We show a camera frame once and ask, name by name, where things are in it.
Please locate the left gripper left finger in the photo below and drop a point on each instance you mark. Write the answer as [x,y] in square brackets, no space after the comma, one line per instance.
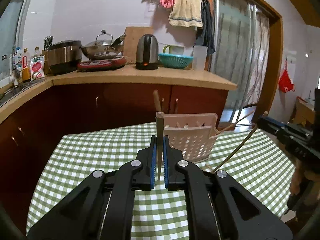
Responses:
[101,206]

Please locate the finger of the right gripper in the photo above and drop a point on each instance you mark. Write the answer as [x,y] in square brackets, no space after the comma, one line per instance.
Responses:
[294,137]

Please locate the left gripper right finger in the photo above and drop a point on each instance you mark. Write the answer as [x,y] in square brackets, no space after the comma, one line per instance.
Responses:
[218,207]

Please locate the wooden chopstick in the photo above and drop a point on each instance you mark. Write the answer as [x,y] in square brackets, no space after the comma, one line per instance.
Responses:
[159,133]
[156,101]
[234,124]
[237,149]

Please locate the dark red kitchen cabinets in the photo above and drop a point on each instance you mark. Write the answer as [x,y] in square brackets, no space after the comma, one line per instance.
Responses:
[31,133]

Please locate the kitchen window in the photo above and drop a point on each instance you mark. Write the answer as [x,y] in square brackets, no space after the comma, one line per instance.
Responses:
[11,33]

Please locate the person's right hand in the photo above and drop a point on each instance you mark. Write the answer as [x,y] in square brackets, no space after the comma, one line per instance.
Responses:
[304,188]

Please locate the red hanging bag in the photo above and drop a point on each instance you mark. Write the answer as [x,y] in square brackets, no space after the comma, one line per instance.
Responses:
[285,84]

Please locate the pink perforated utensil holder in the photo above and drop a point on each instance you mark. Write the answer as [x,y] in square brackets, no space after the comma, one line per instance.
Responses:
[193,134]

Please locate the sliding glass door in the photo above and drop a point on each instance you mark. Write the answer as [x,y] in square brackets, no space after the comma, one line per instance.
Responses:
[241,40]

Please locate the white plastic cup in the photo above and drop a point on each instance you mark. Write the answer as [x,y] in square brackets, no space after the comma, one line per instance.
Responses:
[199,57]

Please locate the dark hanging cloth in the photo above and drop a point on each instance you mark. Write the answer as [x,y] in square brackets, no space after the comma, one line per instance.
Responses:
[204,35]

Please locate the stainless steel sink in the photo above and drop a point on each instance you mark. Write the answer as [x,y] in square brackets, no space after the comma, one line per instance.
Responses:
[17,89]

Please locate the red induction cooker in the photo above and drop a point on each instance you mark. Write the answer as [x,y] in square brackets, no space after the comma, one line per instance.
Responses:
[102,65]

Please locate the teal plastic colander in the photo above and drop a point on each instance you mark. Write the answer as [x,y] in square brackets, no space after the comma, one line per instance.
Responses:
[175,61]

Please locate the white green measuring jug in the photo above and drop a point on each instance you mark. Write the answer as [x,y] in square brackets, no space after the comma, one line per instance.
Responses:
[173,49]

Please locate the black rice cooker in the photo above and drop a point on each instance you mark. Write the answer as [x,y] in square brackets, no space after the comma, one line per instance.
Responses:
[64,56]

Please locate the pink white seasoning bag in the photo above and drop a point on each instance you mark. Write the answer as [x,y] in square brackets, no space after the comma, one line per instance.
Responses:
[37,67]

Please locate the steel wok with lid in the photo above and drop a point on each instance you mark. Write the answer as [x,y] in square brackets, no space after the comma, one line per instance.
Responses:
[104,47]

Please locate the black steel electric kettle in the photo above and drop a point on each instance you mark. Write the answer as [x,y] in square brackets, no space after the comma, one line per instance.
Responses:
[147,53]

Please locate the orange oil bottle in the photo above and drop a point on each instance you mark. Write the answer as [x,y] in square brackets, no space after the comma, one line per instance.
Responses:
[26,75]

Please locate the beige hanging towel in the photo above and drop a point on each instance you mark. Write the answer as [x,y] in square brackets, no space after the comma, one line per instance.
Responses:
[186,13]

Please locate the knife block with scissors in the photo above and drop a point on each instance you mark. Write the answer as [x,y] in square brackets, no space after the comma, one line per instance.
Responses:
[48,41]

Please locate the wooden cutting board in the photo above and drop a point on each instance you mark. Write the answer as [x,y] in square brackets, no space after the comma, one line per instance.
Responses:
[133,34]

